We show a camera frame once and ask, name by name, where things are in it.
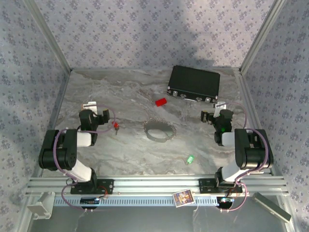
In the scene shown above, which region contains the black hard case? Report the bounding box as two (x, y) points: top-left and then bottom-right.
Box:
(166, 65), (221, 104)

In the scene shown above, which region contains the right circuit board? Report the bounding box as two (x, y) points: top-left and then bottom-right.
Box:
(217, 197), (235, 205)

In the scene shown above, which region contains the circuit board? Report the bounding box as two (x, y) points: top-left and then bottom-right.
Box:
(217, 197), (235, 205)
(80, 197), (100, 206)

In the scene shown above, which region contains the left circuit board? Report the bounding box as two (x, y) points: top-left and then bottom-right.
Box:
(80, 197), (100, 206)

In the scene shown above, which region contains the printed card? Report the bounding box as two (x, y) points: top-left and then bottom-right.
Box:
(172, 189), (196, 208)

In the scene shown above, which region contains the grey metal bar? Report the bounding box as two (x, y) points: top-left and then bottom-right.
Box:
(251, 192), (292, 222)

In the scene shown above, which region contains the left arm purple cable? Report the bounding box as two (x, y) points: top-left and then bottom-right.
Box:
(54, 105), (117, 213)

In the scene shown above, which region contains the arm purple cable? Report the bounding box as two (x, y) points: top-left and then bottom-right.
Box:
(54, 105), (117, 213)
(218, 102), (270, 213)

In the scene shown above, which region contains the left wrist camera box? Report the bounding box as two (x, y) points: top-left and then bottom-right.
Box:
(86, 101), (98, 115)

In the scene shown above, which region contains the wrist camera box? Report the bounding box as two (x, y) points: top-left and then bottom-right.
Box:
(86, 101), (98, 115)
(213, 101), (228, 116)

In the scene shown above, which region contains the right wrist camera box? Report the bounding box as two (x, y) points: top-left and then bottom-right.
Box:
(213, 101), (228, 116)

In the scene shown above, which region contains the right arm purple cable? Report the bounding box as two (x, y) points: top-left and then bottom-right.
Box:
(218, 102), (270, 213)

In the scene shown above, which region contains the aluminium side rail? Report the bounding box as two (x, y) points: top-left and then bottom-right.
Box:
(31, 70), (73, 178)
(233, 69), (278, 177)

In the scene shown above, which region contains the right black mount plate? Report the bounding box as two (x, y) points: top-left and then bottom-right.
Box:
(198, 178), (243, 194)

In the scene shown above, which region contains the black mount plate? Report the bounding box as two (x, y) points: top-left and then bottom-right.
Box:
(198, 178), (243, 194)
(70, 179), (114, 195)

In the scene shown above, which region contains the left black mount plate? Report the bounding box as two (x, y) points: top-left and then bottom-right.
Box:
(70, 179), (114, 195)

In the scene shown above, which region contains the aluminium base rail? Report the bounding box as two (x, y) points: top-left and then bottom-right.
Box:
(25, 175), (289, 197)

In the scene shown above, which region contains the slotted grey cable duct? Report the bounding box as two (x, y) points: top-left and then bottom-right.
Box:
(53, 196), (218, 207)

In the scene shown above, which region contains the aluminium frame post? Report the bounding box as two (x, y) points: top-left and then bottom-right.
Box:
(23, 0), (73, 73)
(239, 0), (290, 75)

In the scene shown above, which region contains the white plastic bracket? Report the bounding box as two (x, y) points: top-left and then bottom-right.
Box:
(26, 192), (56, 220)

